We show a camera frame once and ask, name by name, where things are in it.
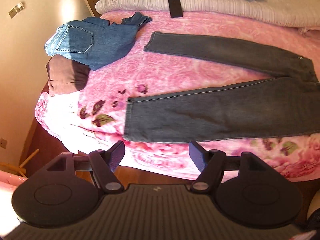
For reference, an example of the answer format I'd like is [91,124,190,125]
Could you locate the dark grey jeans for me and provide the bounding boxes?
[124,32,319,143]

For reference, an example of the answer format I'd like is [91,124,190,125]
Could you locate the pink rose blanket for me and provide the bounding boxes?
[35,11,319,181]

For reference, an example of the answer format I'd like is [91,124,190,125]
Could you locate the wooden stick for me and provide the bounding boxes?
[0,149,40,178]

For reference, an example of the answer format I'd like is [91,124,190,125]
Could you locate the brown garment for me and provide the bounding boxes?
[46,55,91,95]

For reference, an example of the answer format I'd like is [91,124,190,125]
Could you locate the blue denim jeans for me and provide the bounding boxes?
[44,12,152,70]

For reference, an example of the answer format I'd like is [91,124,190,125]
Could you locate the black smartphone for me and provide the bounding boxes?
[168,0,183,18]

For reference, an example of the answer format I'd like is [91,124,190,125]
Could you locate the striped lilac duvet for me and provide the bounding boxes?
[95,0,319,28]

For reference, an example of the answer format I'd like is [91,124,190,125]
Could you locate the low wall socket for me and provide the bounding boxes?
[0,138,8,149]

